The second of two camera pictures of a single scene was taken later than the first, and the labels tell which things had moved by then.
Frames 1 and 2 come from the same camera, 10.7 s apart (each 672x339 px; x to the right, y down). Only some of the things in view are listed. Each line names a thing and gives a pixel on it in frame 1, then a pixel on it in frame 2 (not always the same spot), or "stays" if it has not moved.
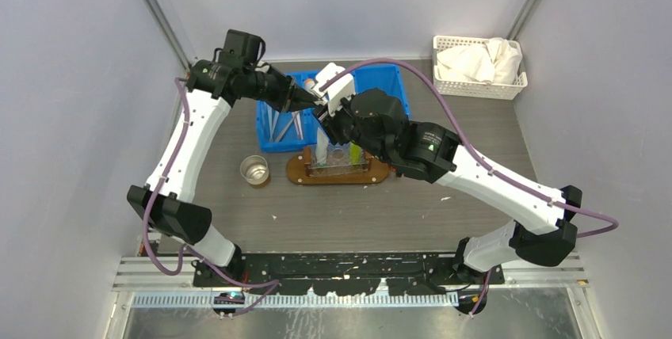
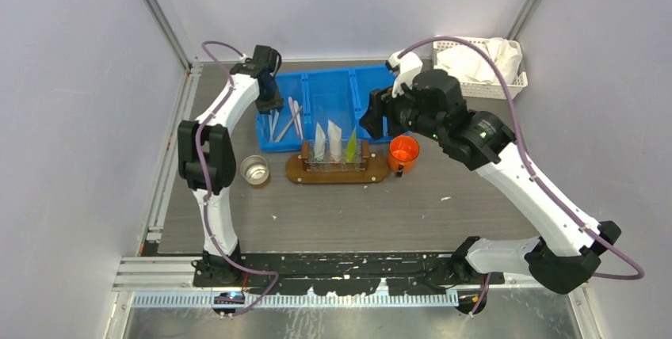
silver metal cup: x=254 y=169 stays
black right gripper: x=329 y=119 -> x=381 y=101
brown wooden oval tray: x=295 y=172 stays
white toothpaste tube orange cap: x=309 y=83 -> x=335 y=142
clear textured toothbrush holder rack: x=337 y=162 stays
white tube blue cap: x=322 y=147 stays
